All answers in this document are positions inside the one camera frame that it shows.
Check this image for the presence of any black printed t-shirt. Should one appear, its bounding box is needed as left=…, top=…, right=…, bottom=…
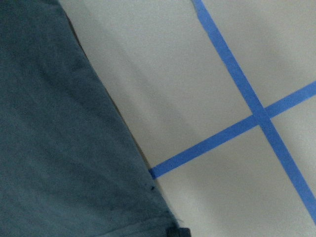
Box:
left=0, top=0, right=191, bottom=237

